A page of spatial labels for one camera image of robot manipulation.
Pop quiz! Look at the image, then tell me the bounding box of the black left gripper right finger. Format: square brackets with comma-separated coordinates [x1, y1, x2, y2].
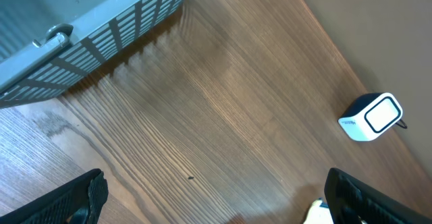
[324, 168, 431, 224]

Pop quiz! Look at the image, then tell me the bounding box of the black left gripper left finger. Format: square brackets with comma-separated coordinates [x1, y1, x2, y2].
[1, 169, 109, 224]

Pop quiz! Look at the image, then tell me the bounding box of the white barcode scanner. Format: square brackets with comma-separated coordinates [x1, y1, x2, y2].
[337, 92, 404, 142]

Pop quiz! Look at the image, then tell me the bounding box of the yellow cracker bag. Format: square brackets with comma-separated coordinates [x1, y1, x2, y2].
[303, 198, 333, 224]

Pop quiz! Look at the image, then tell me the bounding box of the grey plastic basket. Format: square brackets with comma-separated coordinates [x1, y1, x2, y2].
[1, 0, 184, 108]

